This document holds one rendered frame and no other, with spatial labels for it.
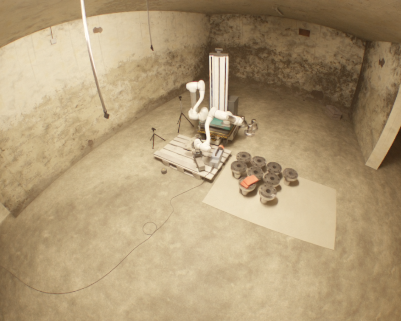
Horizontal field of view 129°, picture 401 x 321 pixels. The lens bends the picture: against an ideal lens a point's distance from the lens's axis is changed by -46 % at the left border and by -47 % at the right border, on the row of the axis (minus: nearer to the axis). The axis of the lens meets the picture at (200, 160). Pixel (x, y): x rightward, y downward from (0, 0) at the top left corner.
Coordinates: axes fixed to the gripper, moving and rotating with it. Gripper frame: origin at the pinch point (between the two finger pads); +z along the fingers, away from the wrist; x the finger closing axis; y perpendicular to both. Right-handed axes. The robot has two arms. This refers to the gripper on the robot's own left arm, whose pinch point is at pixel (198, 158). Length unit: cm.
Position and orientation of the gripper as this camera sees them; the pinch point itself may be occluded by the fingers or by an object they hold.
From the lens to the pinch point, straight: 294.2
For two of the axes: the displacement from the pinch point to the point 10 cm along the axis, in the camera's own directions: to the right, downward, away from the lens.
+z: 0.4, 7.5, 6.6
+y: 2.8, 6.3, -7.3
